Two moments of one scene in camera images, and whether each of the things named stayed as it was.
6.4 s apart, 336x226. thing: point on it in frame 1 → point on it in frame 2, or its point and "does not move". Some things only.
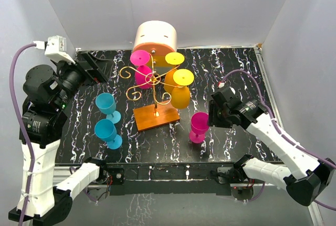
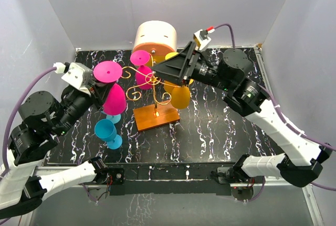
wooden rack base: [148, 117] does not move
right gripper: [213, 119] → [178, 68]
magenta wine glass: [144, 76] does not move
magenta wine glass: [199, 124] → [109, 72]
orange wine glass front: [180, 94] does not move
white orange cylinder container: [159, 39] does not move
